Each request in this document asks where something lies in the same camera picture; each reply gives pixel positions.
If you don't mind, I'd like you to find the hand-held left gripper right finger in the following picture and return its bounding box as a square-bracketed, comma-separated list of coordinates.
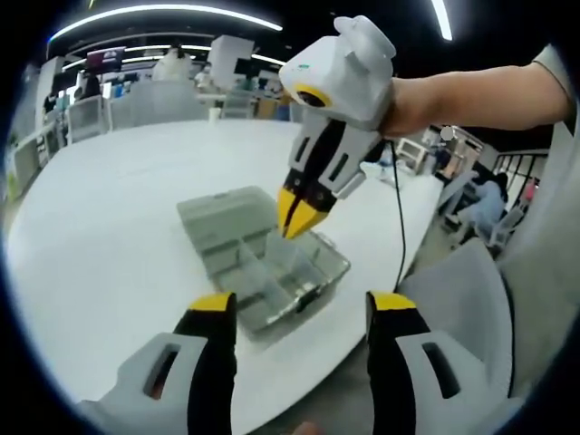
[365, 289, 522, 435]

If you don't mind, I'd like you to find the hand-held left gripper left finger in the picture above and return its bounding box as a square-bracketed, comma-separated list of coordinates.
[79, 291, 239, 435]

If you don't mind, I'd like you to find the grey transparent guide fixture box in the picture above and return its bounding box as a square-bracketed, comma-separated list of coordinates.
[175, 184, 353, 343]

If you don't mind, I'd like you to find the person's left hand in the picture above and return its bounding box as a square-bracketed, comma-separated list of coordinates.
[289, 420, 323, 435]

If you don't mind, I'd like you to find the small white shelf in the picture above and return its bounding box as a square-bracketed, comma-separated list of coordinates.
[398, 135, 430, 176]

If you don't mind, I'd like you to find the ceiling light strip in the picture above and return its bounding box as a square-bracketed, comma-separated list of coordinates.
[429, 0, 454, 42]
[47, 4, 285, 44]

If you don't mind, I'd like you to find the grey partition screen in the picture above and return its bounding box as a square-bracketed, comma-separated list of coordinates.
[108, 81, 214, 132]

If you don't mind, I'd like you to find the red display screen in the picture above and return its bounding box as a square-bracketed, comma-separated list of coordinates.
[85, 47, 126, 72]

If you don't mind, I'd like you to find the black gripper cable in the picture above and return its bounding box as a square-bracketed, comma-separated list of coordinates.
[390, 140, 408, 294]

